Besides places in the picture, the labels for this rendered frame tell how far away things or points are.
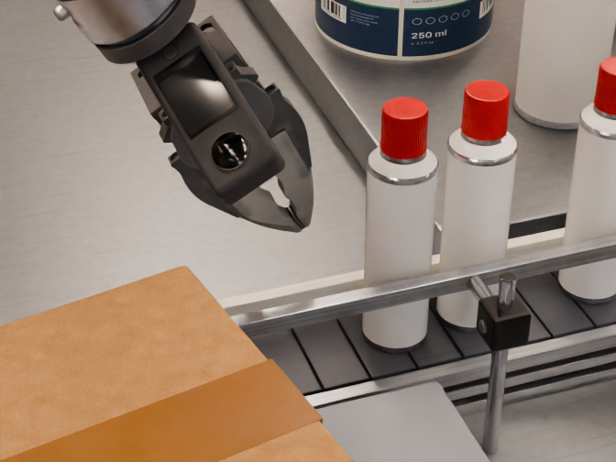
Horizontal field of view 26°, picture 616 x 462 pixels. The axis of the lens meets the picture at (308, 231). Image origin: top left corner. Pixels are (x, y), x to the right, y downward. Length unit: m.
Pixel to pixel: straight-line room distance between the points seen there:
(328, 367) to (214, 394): 0.39
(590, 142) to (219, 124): 0.33
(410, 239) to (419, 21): 0.49
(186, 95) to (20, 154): 0.58
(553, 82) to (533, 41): 0.04
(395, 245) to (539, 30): 0.39
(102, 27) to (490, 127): 0.30
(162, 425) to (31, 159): 0.79
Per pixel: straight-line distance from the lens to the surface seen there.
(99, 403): 0.65
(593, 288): 1.10
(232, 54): 0.89
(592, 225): 1.07
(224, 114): 0.82
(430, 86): 1.40
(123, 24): 0.83
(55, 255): 1.25
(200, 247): 1.24
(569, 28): 1.29
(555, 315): 1.09
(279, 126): 0.90
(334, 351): 1.04
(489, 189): 0.99
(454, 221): 1.01
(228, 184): 0.81
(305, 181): 0.94
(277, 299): 1.04
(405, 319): 1.02
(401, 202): 0.96
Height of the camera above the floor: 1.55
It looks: 35 degrees down
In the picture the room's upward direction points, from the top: straight up
